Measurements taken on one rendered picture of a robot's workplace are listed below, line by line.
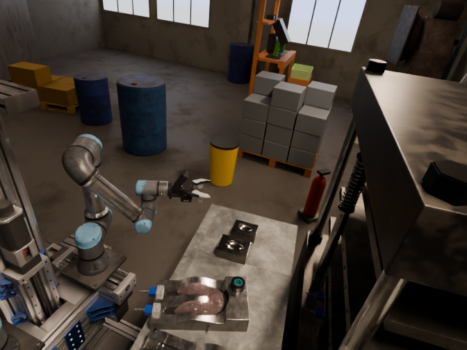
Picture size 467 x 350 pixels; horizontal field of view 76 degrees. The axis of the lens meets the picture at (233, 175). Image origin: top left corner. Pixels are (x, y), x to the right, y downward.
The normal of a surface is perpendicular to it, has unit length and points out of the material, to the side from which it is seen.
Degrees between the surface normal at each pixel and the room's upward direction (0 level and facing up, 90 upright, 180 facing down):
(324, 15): 90
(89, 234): 8
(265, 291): 0
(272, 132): 90
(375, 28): 90
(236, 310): 0
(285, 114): 90
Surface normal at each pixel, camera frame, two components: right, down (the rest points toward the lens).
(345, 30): -0.37, 0.48
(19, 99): 0.92, 0.29
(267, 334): 0.11, -0.84
